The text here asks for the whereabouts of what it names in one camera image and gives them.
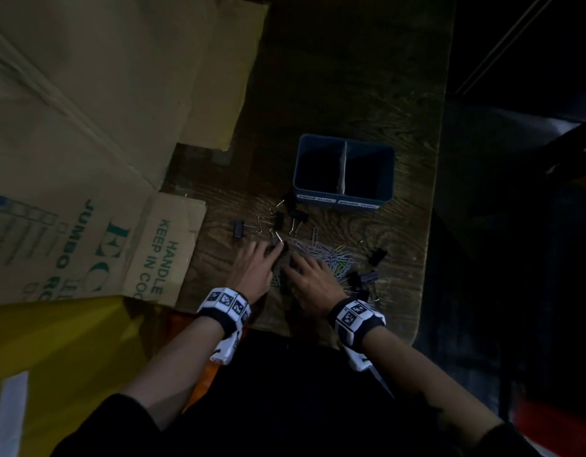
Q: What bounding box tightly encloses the person's right hand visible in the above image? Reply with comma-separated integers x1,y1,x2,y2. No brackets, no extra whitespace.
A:
283,252,349,320

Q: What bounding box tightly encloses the person's left hand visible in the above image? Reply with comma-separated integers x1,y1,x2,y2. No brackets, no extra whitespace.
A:
226,240,285,305

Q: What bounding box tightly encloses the person's right forearm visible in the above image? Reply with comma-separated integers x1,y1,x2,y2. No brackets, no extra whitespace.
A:
362,326,506,449

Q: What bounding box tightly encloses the person's left forearm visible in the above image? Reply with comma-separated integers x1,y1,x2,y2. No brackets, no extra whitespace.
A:
122,316,227,431

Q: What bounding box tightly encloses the pile of metal paper clips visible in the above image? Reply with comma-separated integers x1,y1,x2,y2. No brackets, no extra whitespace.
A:
271,227,356,287

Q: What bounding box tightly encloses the checkered marker left wristband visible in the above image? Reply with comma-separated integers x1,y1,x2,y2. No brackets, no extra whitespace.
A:
196,287,252,366

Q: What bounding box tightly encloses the checkered marker wristband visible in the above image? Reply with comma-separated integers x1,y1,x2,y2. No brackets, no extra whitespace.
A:
326,298,387,373
196,287,252,366

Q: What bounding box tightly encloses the checkered marker right wristband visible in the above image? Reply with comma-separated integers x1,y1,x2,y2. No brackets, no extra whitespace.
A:
326,298,387,373

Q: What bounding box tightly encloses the scatter of black binder clips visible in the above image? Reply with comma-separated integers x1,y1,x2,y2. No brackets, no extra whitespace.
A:
233,190,389,303

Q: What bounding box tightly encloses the blue two-compartment organiser box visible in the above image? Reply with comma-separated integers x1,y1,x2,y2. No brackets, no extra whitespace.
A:
292,133,396,211

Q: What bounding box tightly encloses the person's black clothing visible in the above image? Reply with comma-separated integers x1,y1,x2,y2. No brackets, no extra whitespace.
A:
49,328,547,457

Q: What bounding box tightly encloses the orange object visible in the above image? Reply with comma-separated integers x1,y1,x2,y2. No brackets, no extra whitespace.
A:
167,313,248,412

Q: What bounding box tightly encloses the plain cardboard sheet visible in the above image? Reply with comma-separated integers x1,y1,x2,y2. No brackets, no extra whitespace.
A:
178,0,271,152

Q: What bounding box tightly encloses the large printed cardboard box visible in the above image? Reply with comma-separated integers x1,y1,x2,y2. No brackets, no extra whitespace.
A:
0,0,236,308

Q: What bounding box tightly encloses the yellow box with white tape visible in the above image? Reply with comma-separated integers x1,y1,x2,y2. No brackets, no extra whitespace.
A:
0,296,153,457

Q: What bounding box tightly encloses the red object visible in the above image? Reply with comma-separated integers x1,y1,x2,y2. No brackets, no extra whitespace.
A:
511,397,586,457

